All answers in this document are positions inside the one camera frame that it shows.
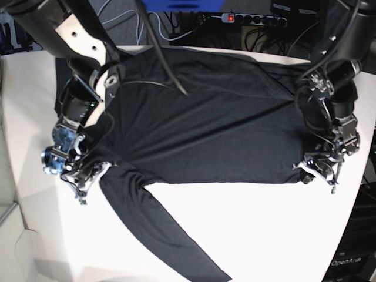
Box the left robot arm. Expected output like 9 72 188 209
295 1 375 193

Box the black OpenArm control box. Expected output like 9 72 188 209
323 183 375 281

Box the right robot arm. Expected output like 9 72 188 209
1 1 120 204

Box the glass side panel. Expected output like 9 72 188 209
1 130 17 220

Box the blue plastic bin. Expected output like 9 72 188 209
142 0 225 12

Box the grey power strip red switch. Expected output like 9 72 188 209
219 13 288 28

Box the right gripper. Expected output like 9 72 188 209
60 161 113 206

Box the light grey cable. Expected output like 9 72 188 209
96 0 221 46

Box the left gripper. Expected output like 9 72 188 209
293 152 344 194

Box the dark long-sleeve T-shirt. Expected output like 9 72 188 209
84 49 315 281

